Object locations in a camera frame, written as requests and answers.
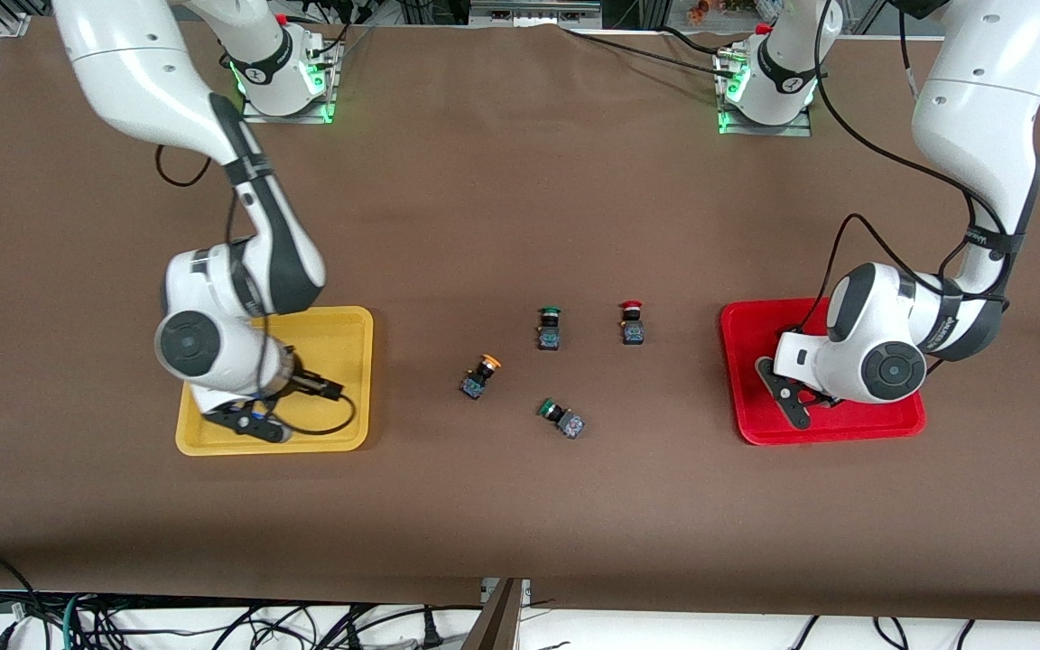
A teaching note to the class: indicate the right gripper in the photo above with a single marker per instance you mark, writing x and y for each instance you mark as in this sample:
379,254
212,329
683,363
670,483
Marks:
305,383

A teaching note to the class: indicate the yellow push button switch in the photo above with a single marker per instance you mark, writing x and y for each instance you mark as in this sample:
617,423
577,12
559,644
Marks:
475,386

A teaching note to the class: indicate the red push button switch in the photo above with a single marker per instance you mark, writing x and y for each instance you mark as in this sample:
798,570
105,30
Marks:
633,332

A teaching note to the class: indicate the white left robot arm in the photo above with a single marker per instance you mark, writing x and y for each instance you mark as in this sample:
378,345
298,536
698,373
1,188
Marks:
980,90

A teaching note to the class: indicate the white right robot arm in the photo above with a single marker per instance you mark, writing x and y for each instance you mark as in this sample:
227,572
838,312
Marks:
141,72

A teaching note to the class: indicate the yellow plastic tray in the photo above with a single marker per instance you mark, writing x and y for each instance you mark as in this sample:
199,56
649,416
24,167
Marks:
339,343

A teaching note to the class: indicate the red plastic tray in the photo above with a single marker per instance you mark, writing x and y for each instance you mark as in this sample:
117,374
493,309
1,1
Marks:
746,325

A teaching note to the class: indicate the brown table cover sheet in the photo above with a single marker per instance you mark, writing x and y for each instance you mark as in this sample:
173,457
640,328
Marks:
520,506

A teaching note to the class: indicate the black power plug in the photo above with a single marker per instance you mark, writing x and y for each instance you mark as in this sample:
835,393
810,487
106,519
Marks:
431,632

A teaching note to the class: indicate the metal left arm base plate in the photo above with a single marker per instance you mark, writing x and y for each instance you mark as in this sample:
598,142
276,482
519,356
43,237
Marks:
800,128

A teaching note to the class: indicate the green push button switch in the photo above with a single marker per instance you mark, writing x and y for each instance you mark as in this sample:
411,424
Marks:
548,336
570,424

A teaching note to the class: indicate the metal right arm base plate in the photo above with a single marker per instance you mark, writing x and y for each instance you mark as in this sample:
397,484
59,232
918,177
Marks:
312,113

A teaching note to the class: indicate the aluminium frame post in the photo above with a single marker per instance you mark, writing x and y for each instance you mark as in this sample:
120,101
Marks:
497,623

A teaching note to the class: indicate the aluminium frame rail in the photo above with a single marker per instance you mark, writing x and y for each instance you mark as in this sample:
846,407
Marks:
529,13

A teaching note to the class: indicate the metal table corner bracket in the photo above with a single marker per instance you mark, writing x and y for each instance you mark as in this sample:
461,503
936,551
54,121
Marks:
13,25

